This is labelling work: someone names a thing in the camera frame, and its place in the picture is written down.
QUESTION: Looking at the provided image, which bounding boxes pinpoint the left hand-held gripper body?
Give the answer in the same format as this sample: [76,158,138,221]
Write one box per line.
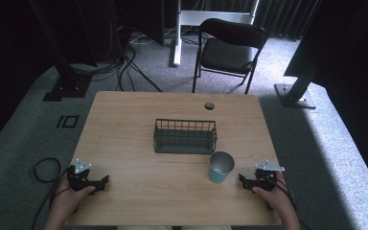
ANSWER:
[66,158,94,193]

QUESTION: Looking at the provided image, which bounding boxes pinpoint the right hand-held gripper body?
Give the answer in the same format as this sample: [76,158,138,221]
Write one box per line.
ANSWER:
[254,159,286,194]

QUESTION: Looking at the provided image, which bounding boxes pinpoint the teal metal cup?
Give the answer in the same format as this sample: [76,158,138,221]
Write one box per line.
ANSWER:
[208,150,236,185]

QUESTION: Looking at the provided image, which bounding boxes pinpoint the dark wire basket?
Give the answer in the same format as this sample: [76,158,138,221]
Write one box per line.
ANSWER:
[152,118,219,155]

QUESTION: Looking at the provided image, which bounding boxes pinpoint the person's right hand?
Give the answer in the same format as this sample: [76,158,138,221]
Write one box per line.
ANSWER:
[251,171,297,219]

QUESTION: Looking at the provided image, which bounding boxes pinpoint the person's left hand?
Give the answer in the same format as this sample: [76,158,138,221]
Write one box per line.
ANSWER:
[51,173,97,221]

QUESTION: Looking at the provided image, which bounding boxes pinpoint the black metal stand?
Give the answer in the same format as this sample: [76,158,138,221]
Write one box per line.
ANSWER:
[28,0,93,103]
[273,0,368,110]

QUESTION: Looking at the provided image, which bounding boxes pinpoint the black folding chair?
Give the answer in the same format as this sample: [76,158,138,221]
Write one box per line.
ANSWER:
[191,17,268,96]

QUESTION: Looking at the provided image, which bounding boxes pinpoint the dark curtain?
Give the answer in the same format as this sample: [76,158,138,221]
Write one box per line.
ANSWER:
[254,0,322,41]

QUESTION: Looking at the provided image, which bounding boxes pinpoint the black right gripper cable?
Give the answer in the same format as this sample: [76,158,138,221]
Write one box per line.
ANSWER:
[266,175,311,230]

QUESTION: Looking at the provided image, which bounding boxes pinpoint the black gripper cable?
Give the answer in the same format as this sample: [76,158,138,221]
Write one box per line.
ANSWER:
[266,175,311,230]
[30,156,75,230]

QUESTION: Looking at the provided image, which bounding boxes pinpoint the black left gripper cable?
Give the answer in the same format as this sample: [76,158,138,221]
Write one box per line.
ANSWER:
[30,156,75,230]

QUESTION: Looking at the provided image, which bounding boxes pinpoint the black floor cable bundle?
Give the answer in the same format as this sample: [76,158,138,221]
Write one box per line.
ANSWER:
[70,44,163,94]

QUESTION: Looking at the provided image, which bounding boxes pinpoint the white floor cables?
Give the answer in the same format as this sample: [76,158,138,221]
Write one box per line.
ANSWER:
[127,27,177,46]

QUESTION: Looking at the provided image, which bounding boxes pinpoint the white desk frame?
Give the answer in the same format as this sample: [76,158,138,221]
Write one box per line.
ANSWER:
[168,0,261,68]

